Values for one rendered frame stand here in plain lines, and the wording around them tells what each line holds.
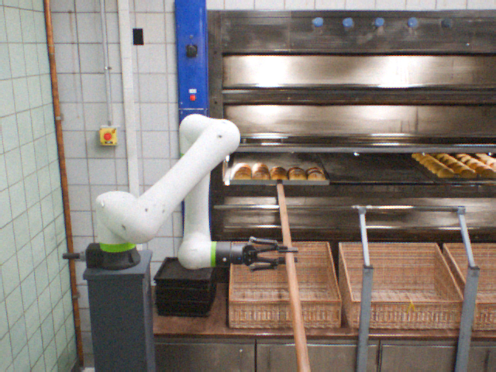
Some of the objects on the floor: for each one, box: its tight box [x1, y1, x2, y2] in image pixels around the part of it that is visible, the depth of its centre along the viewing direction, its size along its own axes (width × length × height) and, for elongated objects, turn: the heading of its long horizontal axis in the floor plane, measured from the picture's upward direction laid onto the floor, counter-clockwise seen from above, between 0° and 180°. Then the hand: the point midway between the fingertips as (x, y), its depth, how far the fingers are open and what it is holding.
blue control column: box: [175, 0, 212, 242], centre depth 384 cm, size 193×16×215 cm, turn 179°
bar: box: [214, 205, 480, 372], centre depth 258 cm, size 31×127×118 cm, turn 89°
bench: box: [151, 283, 496, 372], centre depth 286 cm, size 56×242×58 cm, turn 89°
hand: (287, 254), depth 190 cm, fingers closed on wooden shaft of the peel, 3 cm apart
